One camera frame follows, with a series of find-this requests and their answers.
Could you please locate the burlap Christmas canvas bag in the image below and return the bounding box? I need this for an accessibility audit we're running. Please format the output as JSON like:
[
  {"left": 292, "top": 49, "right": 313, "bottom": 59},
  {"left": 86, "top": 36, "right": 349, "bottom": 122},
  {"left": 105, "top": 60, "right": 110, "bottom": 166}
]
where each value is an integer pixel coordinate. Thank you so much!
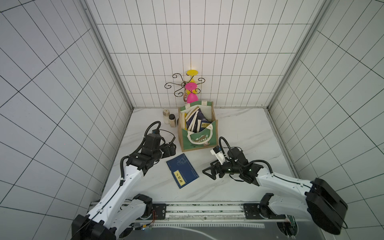
[{"left": 178, "top": 101, "right": 219, "bottom": 152}]

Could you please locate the dark bottom book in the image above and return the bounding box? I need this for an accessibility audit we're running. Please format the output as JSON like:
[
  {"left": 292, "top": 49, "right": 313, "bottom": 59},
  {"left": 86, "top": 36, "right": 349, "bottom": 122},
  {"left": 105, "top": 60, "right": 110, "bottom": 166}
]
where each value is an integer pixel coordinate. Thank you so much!
[{"left": 185, "top": 106, "right": 200, "bottom": 122}]

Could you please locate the dark blue portrait book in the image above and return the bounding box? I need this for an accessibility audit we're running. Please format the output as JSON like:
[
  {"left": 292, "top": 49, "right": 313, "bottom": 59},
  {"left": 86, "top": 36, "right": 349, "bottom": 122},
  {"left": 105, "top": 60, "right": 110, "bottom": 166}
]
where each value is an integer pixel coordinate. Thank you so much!
[{"left": 186, "top": 108, "right": 205, "bottom": 132}]

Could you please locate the blue book with text grid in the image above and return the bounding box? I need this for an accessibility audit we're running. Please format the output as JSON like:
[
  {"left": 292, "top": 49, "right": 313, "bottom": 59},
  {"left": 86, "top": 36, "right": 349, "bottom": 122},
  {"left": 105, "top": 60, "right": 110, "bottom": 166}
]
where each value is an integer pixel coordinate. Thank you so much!
[{"left": 193, "top": 110, "right": 211, "bottom": 133}]

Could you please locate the blue book with label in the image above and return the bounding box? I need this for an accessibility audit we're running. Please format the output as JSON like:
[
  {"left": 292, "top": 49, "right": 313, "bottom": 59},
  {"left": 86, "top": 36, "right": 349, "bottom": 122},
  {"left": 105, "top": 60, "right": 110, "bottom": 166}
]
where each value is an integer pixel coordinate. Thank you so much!
[{"left": 198, "top": 120, "right": 212, "bottom": 132}]

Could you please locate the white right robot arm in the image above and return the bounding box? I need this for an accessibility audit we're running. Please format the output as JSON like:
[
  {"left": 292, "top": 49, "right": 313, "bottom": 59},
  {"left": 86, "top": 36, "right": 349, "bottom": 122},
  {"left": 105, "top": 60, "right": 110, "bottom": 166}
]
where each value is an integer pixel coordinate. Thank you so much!
[{"left": 203, "top": 137, "right": 349, "bottom": 235}]

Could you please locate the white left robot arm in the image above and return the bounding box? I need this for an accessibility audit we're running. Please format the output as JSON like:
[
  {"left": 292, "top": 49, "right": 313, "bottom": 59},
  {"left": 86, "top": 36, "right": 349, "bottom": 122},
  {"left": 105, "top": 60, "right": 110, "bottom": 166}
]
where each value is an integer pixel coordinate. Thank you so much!
[{"left": 71, "top": 121, "right": 176, "bottom": 240}]

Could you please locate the black-lidded spice jar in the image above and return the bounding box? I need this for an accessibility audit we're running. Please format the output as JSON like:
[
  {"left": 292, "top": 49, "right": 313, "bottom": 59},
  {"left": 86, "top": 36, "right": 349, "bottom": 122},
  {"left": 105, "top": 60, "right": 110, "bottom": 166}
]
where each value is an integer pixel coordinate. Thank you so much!
[{"left": 169, "top": 114, "right": 177, "bottom": 128}]

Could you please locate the white powder spice jar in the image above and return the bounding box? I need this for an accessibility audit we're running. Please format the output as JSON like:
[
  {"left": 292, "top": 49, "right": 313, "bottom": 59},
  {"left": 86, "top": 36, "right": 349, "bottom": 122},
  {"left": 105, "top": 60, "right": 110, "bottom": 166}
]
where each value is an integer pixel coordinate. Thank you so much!
[{"left": 163, "top": 109, "right": 170, "bottom": 124}]

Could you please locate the pink plastic goblet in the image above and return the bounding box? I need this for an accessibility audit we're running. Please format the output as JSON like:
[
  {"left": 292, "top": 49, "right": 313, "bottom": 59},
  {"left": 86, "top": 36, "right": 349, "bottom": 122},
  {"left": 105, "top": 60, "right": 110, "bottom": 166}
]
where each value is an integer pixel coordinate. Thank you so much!
[{"left": 185, "top": 82, "right": 198, "bottom": 104}]

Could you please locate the dark metal cup stand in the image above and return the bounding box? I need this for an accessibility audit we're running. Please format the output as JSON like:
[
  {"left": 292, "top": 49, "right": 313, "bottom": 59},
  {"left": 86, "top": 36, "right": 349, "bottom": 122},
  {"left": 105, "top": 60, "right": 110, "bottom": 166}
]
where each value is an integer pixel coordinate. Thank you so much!
[{"left": 164, "top": 73, "right": 206, "bottom": 102}]

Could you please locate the yellow plastic goblet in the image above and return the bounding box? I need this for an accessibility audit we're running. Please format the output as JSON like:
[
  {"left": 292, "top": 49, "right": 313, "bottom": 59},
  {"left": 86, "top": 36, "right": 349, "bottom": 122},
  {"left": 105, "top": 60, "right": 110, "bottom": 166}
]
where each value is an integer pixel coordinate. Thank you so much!
[{"left": 186, "top": 70, "right": 201, "bottom": 95}]

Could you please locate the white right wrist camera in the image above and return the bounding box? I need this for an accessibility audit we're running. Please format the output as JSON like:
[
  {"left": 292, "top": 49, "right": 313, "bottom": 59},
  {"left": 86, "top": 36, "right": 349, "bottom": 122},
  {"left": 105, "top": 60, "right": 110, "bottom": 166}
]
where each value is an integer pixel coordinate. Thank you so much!
[{"left": 210, "top": 146, "right": 226, "bottom": 165}]

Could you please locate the metal base rail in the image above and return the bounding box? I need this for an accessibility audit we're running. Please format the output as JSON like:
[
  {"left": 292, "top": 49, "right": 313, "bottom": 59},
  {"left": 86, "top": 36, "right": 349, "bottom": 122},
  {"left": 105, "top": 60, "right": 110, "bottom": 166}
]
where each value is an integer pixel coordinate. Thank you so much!
[{"left": 86, "top": 201, "right": 301, "bottom": 229}]

